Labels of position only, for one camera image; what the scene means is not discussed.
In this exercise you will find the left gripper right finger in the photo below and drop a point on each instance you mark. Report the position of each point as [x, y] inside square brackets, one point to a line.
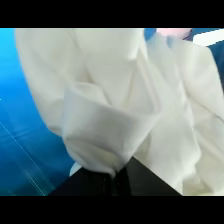
[143, 181]

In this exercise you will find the white shirt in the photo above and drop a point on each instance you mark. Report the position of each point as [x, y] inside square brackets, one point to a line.
[110, 100]

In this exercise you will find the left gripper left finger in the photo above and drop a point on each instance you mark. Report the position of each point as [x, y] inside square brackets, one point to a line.
[90, 185]

